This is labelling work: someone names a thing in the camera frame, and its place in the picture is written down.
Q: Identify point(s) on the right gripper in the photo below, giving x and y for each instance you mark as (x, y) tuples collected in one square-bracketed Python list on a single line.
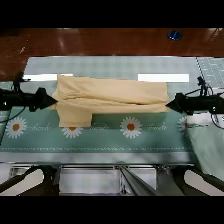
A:
[(186, 104)]

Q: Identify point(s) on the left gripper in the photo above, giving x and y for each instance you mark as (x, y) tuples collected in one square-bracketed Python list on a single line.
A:
[(38, 98)]

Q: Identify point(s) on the yellow shirt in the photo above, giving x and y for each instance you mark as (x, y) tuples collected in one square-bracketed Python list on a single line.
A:
[(110, 95)]

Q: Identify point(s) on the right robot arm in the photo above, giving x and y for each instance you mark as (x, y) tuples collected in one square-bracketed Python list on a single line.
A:
[(214, 104)]

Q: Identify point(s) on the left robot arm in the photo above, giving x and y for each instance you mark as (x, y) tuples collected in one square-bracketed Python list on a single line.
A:
[(13, 98)]

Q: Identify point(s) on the pale green garment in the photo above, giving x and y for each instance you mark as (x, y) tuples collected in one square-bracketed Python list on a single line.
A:
[(208, 146)]

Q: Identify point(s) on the blue round object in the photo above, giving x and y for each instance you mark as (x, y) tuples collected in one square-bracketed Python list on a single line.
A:
[(174, 35)]

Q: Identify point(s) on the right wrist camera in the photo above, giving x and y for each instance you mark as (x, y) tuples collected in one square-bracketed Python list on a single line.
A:
[(202, 84)]

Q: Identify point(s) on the silver frame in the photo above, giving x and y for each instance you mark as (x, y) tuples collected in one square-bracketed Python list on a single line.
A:
[(100, 181)]

